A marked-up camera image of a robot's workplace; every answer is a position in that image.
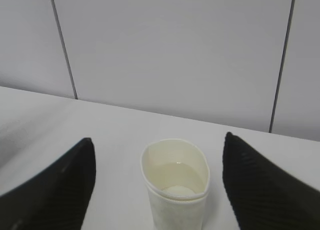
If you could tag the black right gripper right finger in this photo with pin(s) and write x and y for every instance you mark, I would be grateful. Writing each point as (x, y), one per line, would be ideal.
(262, 195)

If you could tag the white paper cup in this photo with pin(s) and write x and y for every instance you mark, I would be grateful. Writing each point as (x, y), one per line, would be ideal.
(177, 178)

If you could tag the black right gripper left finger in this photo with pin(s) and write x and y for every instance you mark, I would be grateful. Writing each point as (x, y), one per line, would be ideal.
(57, 197)

